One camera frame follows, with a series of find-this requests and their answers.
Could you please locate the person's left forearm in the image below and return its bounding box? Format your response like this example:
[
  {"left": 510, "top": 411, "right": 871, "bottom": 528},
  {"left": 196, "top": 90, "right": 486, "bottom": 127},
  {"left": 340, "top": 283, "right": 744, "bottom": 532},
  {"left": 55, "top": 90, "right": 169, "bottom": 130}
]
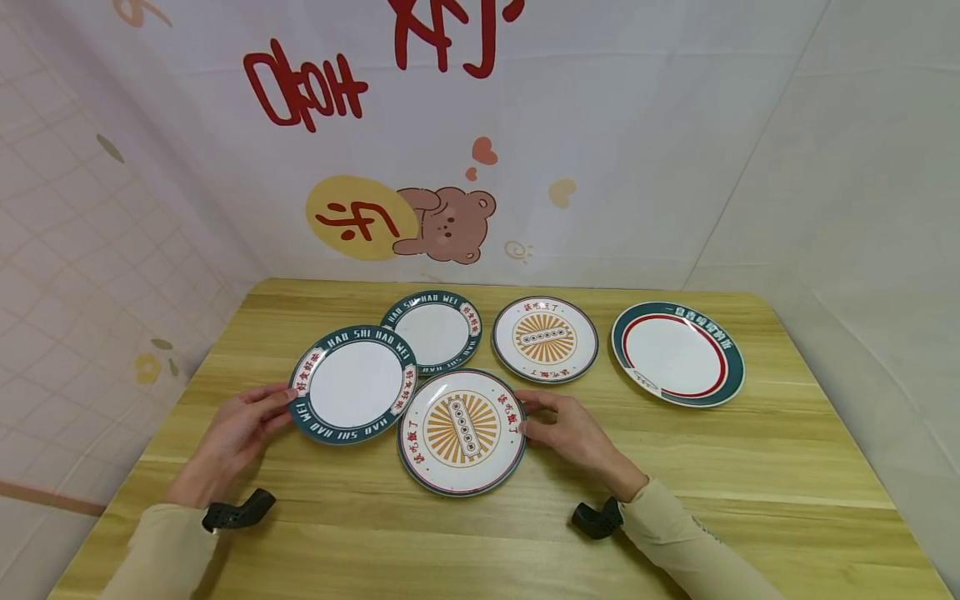
[{"left": 101, "top": 502, "right": 220, "bottom": 600}]

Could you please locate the orange sunburst plate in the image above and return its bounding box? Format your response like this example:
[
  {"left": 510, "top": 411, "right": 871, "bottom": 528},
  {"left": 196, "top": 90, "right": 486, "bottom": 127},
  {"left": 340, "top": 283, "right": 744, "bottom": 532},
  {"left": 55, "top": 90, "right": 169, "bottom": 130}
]
[
  {"left": 492, "top": 296, "right": 600, "bottom": 385},
  {"left": 397, "top": 368, "right": 528, "bottom": 498}
]

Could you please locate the person's left hand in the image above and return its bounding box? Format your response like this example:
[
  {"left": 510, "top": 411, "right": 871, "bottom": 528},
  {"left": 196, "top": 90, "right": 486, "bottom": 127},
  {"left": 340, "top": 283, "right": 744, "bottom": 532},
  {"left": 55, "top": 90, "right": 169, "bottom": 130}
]
[{"left": 165, "top": 382, "right": 300, "bottom": 511}]

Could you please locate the green rim lettered plate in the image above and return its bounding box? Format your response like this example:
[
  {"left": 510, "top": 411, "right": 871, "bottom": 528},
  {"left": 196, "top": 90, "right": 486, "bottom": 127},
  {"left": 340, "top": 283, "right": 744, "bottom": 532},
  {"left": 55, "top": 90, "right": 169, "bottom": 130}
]
[
  {"left": 380, "top": 290, "right": 482, "bottom": 377},
  {"left": 287, "top": 325, "right": 419, "bottom": 446}
]

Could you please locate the red ring green rim plate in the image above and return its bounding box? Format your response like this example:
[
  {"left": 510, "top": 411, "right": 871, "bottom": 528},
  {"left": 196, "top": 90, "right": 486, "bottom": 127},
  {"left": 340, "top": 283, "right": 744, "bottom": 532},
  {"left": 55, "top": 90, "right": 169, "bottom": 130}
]
[{"left": 610, "top": 302, "right": 746, "bottom": 408}]

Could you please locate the person's right hand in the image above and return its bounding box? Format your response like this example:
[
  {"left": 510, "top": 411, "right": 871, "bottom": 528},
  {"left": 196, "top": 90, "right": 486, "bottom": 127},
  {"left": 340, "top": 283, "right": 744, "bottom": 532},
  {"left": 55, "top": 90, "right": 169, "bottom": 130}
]
[{"left": 514, "top": 389, "right": 651, "bottom": 503}]

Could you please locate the black wrist band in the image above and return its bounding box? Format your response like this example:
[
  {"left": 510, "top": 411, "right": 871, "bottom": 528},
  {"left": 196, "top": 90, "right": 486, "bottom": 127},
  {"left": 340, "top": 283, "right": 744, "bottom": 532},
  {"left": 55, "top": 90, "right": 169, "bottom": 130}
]
[
  {"left": 201, "top": 488, "right": 278, "bottom": 533},
  {"left": 571, "top": 497, "right": 625, "bottom": 541}
]

